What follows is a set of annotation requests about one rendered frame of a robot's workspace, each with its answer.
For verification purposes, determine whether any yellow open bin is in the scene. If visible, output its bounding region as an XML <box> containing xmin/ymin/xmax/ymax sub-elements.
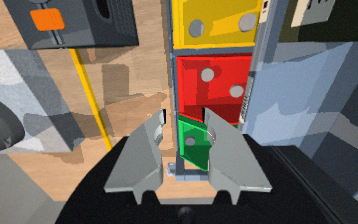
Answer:
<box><xmin>171</xmin><ymin>0</ymin><xmax>263</xmax><ymax>49</ymax></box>

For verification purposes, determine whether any yellow bar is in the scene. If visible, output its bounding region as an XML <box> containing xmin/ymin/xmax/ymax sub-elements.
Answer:
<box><xmin>69</xmin><ymin>49</ymin><xmax>113</xmax><ymax>151</ymax></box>

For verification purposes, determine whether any green open bin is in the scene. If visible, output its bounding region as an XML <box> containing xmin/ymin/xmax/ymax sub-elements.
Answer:
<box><xmin>178</xmin><ymin>112</ymin><xmax>212</xmax><ymax>171</ymax></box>

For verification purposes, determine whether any red bin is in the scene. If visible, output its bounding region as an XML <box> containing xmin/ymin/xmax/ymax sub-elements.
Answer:
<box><xmin>177</xmin><ymin>53</ymin><xmax>252</xmax><ymax>125</ymax></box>

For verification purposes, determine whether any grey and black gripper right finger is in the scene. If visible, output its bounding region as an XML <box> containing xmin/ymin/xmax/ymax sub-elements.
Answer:
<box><xmin>202</xmin><ymin>107</ymin><xmax>329</xmax><ymax>224</ymax></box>

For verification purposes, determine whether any olive green case with orange latches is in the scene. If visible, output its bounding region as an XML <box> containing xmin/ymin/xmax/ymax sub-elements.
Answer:
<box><xmin>278</xmin><ymin>0</ymin><xmax>358</xmax><ymax>43</ymax></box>

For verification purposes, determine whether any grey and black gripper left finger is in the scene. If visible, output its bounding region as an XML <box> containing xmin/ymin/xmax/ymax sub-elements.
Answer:
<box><xmin>55</xmin><ymin>108</ymin><xmax>166</xmax><ymax>224</ymax></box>

